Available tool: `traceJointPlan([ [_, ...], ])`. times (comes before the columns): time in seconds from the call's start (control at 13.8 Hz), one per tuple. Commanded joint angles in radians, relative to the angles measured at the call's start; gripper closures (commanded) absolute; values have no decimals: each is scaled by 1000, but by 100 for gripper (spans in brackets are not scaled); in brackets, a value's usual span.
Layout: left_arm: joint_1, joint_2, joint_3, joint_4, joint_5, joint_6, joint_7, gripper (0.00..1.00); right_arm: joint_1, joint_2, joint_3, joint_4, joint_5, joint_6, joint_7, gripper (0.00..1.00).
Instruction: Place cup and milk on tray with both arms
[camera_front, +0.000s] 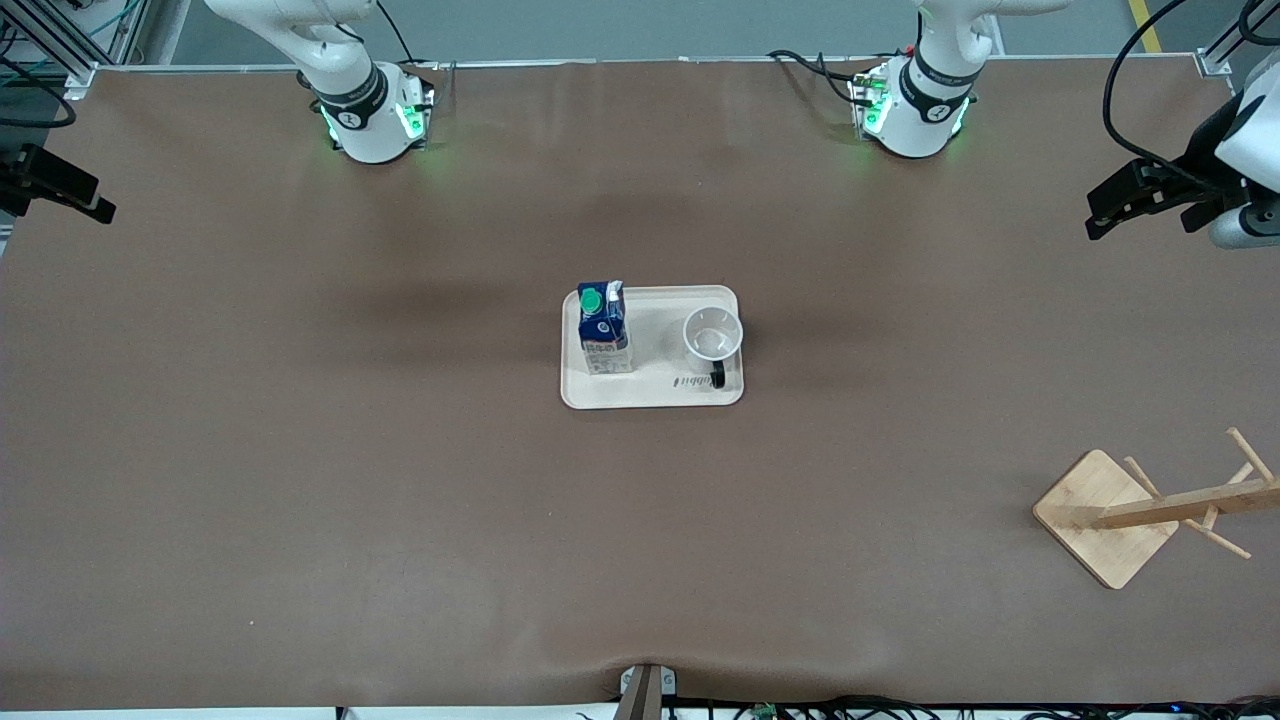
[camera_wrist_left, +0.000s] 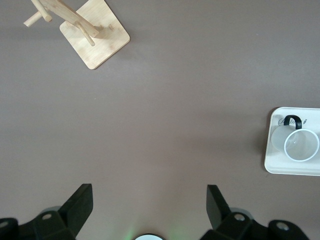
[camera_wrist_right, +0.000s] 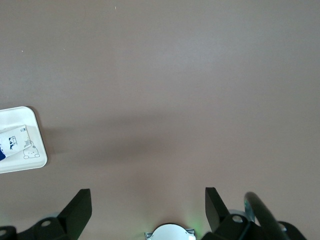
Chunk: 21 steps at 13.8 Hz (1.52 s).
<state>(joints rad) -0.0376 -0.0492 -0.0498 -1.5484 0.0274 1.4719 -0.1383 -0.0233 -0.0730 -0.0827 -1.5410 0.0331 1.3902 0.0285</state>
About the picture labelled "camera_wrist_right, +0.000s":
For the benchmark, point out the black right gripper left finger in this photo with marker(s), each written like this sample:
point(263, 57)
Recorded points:
point(72, 215)

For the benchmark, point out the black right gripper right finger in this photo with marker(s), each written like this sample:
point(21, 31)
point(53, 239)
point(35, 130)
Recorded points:
point(217, 217)

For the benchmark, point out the blue white milk carton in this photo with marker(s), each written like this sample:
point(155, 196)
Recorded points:
point(15, 142)

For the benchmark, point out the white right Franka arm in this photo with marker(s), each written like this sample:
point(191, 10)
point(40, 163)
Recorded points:
point(170, 232)

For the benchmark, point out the cream tray with rabbit print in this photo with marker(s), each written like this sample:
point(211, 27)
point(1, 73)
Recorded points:
point(25, 165)

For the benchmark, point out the brown table mat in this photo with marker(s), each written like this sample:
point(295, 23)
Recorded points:
point(160, 50)

